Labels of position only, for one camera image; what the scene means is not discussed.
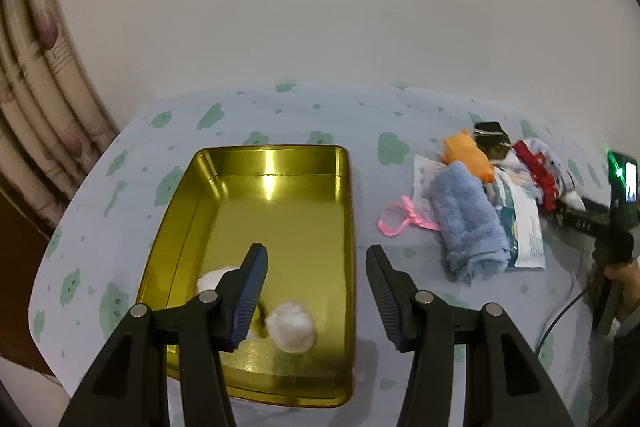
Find pink ribbon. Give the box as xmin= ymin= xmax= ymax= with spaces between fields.
xmin=378 ymin=196 xmax=442 ymax=238

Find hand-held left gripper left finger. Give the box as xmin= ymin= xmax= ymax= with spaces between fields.
xmin=59 ymin=243 xmax=269 ymax=427

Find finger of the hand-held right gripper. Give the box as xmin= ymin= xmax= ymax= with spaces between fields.
xmin=552 ymin=201 xmax=612 ymax=235

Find orange plush toy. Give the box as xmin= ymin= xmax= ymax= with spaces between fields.
xmin=443 ymin=130 xmax=497 ymax=184

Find white plastic packet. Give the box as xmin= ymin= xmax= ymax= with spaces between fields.
xmin=411 ymin=154 xmax=547 ymax=269

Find dark wooden furniture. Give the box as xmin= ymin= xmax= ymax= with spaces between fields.
xmin=0 ymin=187 xmax=71 ymax=378

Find white cotton ball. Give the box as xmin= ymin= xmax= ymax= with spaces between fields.
xmin=196 ymin=264 xmax=242 ymax=295
xmin=264 ymin=301 xmax=319 ymax=354

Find person's right hand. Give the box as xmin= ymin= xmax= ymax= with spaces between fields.
xmin=604 ymin=258 xmax=640 ymax=323

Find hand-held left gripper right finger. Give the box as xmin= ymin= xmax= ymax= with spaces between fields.
xmin=365 ymin=245 xmax=576 ymax=427

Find white cloth with red lace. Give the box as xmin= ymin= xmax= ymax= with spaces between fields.
xmin=510 ymin=138 xmax=586 ymax=212

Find blue bed sheet green clouds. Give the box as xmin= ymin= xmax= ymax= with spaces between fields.
xmin=27 ymin=79 xmax=640 ymax=427

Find rectangular metal tin box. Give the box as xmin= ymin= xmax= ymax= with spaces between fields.
xmin=136 ymin=145 xmax=357 ymax=408

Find black plaid sock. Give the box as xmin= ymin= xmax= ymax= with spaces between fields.
xmin=472 ymin=122 xmax=513 ymax=158

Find floral beige curtain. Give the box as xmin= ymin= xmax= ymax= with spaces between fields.
xmin=0 ymin=0 xmax=121 ymax=208

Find black cable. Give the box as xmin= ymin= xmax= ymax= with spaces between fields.
xmin=536 ymin=287 xmax=597 ymax=350

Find blue fluffy towel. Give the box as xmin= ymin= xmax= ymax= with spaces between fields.
xmin=430 ymin=161 xmax=511 ymax=284

